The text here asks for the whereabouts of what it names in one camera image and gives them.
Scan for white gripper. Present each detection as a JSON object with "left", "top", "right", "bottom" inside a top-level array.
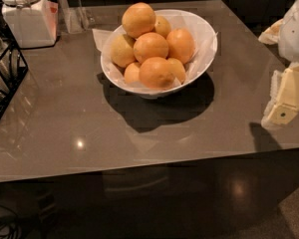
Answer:
[{"left": 258, "top": 0, "right": 299, "bottom": 129}]

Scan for white bowl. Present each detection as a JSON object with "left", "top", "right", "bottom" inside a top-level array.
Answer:
[{"left": 100, "top": 9, "right": 219, "bottom": 100}]

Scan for front right small orange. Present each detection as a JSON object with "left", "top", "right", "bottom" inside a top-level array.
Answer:
[{"left": 167, "top": 58, "right": 186, "bottom": 84}]

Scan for front large orange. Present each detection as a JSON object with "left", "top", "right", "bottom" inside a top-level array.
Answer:
[{"left": 139, "top": 57, "right": 175, "bottom": 90}]

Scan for front left small orange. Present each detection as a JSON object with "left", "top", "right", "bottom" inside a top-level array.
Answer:
[{"left": 124, "top": 62, "right": 141, "bottom": 84}]

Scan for left yellowish orange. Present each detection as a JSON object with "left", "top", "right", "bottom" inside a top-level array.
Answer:
[{"left": 110, "top": 34, "right": 136, "bottom": 68}]

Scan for clear acrylic stand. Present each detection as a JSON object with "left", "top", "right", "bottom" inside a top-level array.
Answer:
[{"left": 58, "top": 0, "right": 89, "bottom": 34}]

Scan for white ceramic jar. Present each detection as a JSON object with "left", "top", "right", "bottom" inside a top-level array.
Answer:
[{"left": 2, "top": 0, "right": 58, "bottom": 49}]

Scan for black wire rack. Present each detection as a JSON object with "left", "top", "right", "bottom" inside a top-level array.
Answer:
[{"left": 0, "top": 0, "right": 28, "bottom": 119}]

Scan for black cables on floor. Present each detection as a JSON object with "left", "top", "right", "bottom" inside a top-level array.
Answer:
[{"left": 0, "top": 202, "right": 24, "bottom": 239}]

